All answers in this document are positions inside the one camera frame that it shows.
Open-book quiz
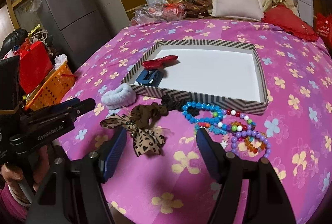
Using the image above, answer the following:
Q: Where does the purple bead bracelet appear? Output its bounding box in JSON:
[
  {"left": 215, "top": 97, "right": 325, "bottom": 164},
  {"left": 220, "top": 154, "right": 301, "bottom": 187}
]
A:
[{"left": 230, "top": 129, "right": 272, "bottom": 159}]

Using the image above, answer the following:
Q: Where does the green star bead bracelet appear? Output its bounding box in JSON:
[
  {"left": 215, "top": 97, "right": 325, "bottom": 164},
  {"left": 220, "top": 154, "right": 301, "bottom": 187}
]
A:
[{"left": 193, "top": 122, "right": 231, "bottom": 149}]

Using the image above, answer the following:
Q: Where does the leopard print bow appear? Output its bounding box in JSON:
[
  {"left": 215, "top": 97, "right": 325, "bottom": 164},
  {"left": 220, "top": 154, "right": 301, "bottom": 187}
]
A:
[{"left": 100, "top": 113, "right": 165, "bottom": 157}]

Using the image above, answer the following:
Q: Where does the blue bead bracelet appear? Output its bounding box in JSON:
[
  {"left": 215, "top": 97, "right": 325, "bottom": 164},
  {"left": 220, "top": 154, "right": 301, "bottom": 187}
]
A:
[{"left": 181, "top": 100, "right": 228, "bottom": 125}]

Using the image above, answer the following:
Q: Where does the brown scrunchie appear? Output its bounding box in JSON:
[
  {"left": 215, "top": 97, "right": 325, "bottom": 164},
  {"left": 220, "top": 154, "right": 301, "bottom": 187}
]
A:
[{"left": 129, "top": 102, "right": 168, "bottom": 129}]

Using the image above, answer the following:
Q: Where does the white fluffy scrunchie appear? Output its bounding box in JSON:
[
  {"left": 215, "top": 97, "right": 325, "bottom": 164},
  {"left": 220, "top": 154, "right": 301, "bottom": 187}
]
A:
[{"left": 101, "top": 83, "right": 136, "bottom": 110}]

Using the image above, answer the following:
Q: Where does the black scrunchie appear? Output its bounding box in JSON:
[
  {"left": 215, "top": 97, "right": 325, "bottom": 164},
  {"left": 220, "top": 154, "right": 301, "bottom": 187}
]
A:
[{"left": 161, "top": 95, "right": 199, "bottom": 117}]

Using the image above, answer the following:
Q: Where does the blue claw hair clip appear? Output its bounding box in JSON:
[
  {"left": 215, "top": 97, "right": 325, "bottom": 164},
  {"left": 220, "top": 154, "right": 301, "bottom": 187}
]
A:
[{"left": 136, "top": 69, "right": 164, "bottom": 86}]

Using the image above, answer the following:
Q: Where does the red bow hair clip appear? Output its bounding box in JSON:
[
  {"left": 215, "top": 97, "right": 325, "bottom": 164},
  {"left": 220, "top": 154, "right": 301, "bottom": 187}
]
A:
[{"left": 142, "top": 55, "right": 178, "bottom": 70}]

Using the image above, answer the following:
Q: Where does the person's left hand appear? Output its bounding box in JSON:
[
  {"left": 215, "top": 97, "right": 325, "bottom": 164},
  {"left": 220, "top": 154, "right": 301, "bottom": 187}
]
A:
[{"left": 1, "top": 145, "right": 50, "bottom": 194}]

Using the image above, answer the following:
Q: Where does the orange plastic basket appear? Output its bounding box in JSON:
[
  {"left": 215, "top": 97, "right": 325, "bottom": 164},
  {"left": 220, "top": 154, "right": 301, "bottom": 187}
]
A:
[{"left": 24, "top": 61, "right": 76, "bottom": 111}]

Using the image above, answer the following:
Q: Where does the red box left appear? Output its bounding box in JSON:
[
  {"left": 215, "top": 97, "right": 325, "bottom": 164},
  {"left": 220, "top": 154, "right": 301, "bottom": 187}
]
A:
[{"left": 15, "top": 39, "right": 54, "bottom": 94}]

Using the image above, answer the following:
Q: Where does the white cloth in basket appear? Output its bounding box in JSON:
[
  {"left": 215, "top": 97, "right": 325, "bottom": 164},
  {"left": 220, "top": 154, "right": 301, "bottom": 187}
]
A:
[{"left": 54, "top": 54, "right": 67, "bottom": 70}]

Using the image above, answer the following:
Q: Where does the pink floral bed sheet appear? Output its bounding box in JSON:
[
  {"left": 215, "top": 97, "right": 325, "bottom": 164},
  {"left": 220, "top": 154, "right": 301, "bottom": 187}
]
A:
[{"left": 60, "top": 20, "right": 331, "bottom": 223}]

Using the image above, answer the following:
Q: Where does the grey refrigerator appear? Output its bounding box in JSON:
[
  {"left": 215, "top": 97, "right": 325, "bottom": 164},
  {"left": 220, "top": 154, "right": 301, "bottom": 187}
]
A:
[{"left": 37, "top": 0, "right": 111, "bottom": 72}]

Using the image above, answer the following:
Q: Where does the striped box with white inside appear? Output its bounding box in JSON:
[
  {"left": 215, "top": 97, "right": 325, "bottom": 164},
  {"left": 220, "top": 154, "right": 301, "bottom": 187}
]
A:
[{"left": 122, "top": 39, "right": 269, "bottom": 115}]

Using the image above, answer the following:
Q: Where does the clear plastic bag with items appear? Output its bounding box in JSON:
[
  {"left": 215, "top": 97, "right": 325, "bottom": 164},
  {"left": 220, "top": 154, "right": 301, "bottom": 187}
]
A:
[{"left": 130, "top": 0, "right": 186, "bottom": 25}]

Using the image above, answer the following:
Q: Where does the red heart cushion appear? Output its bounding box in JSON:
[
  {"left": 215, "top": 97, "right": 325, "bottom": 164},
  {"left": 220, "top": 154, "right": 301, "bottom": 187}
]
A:
[{"left": 262, "top": 5, "right": 319, "bottom": 42}]

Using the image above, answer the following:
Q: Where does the red shopping bag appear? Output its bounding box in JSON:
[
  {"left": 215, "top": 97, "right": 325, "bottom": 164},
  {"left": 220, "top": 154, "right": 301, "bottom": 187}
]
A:
[{"left": 315, "top": 13, "right": 331, "bottom": 48}]

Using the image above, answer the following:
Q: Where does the white small pillow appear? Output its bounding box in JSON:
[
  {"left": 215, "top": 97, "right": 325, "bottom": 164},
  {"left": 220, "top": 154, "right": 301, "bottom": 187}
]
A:
[{"left": 212, "top": 0, "right": 264, "bottom": 21}]

